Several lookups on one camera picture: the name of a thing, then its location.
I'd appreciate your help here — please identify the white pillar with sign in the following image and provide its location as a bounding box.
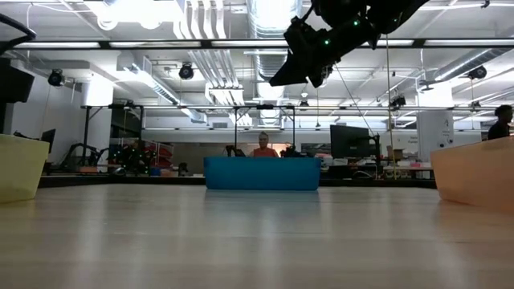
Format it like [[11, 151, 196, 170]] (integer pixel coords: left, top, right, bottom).
[[416, 110, 455, 169]]

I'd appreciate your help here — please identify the yellow translucent plastic bin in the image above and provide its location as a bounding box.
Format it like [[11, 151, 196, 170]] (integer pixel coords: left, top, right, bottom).
[[0, 134, 50, 204]]

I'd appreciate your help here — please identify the red storage shelf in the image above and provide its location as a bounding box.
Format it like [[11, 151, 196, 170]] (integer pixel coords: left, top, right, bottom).
[[138, 140, 174, 169]]

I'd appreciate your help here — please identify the person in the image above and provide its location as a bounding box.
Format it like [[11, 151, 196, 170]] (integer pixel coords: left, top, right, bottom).
[[487, 104, 514, 141], [249, 131, 280, 158]]

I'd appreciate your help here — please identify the plain white pillar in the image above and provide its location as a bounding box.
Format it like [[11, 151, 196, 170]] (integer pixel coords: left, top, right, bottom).
[[81, 75, 114, 157]]

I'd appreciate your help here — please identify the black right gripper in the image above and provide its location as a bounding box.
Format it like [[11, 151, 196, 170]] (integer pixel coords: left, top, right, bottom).
[[268, 16, 377, 88]]

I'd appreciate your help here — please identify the silver ceiling pipe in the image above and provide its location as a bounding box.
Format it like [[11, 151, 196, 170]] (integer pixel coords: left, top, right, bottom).
[[433, 50, 492, 81]]

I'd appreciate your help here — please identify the black background robot station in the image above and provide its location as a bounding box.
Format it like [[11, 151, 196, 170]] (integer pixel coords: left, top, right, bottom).
[[59, 138, 156, 176]]

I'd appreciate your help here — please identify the black background gantry frame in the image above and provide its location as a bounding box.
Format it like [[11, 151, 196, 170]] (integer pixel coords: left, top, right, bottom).
[[81, 104, 298, 158]]

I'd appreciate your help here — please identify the black computer monitor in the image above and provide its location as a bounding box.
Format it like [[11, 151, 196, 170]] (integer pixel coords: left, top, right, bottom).
[[329, 124, 371, 160]]

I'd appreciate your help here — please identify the silver ceiling air duct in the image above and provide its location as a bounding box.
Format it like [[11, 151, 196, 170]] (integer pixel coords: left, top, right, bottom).
[[245, 0, 303, 81]]

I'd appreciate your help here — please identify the cardboard box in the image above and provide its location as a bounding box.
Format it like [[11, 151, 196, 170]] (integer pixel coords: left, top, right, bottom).
[[385, 144, 406, 161]]

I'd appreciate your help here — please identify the small dark monitor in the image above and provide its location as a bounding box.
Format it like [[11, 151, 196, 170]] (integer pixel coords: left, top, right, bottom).
[[39, 128, 57, 154]]

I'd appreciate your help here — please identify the blue plastic bin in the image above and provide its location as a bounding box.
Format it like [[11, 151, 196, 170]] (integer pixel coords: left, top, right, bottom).
[[203, 156, 322, 191]]

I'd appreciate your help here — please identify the orange translucent plastic bin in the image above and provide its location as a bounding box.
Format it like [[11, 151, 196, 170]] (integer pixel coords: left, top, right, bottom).
[[430, 136, 514, 212]]

